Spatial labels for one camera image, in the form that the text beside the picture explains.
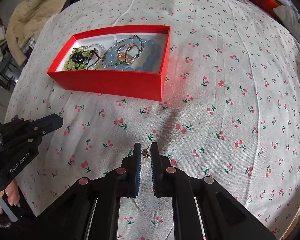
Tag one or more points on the red cardboard box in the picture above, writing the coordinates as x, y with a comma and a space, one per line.
141, 85

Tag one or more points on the person's left hand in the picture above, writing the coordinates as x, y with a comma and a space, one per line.
12, 193

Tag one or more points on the black hair claw clip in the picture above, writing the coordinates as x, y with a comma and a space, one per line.
79, 58

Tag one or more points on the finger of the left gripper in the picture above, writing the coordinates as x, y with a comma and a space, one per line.
46, 125

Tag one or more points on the deer print pillow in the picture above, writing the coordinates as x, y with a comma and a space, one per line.
290, 19

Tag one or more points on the cherry print bed sheet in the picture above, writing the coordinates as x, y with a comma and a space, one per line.
230, 110

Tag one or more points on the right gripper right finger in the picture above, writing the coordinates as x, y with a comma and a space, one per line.
163, 181

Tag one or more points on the beige quilted blanket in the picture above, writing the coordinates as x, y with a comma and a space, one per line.
27, 21

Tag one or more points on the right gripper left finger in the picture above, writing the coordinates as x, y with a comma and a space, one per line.
131, 183

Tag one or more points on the small gold flower earring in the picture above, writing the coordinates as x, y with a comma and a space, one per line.
145, 153

